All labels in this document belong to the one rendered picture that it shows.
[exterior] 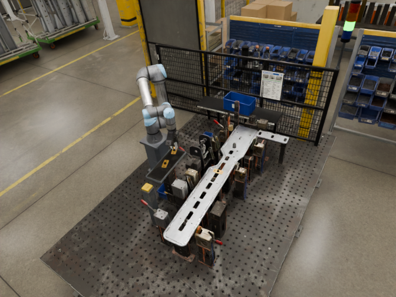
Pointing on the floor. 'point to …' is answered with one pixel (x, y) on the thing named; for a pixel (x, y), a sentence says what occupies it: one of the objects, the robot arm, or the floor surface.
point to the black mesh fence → (246, 84)
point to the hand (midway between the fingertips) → (174, 148)
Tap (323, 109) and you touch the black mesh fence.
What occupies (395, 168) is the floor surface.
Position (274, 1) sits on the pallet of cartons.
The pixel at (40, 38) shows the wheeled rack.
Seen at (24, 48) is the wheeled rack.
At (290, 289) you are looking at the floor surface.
